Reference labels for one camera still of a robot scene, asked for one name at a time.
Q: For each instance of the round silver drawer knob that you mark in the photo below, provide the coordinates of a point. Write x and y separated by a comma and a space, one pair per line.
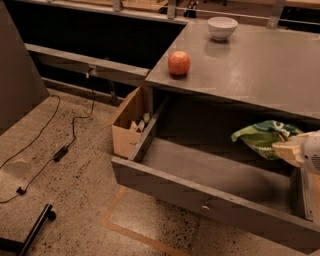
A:
205, 208

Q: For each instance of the cardboard box with items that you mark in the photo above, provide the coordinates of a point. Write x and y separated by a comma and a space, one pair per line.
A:
124, 125

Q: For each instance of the grey wall rail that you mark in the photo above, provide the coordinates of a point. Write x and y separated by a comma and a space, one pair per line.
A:
104, 69

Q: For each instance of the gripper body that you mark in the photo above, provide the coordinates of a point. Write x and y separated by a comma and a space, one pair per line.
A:
312, 151

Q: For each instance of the open grey top drawer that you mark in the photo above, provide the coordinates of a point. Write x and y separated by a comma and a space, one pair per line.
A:
187, 158

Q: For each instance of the black chair base leg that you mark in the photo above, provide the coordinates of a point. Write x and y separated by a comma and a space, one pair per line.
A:
21, 248

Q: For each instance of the grey cabinet counter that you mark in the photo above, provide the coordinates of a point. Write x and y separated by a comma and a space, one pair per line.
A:
277, 69

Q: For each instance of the green rice chip bag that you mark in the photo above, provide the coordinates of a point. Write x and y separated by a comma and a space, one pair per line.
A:
260, 136

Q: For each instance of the white ceramic bowl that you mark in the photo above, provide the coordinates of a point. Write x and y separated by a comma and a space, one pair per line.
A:
221, 28

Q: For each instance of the red apple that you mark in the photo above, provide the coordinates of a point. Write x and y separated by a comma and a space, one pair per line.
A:
179, 63

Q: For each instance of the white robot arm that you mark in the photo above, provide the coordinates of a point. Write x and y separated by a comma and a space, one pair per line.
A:
313, 148

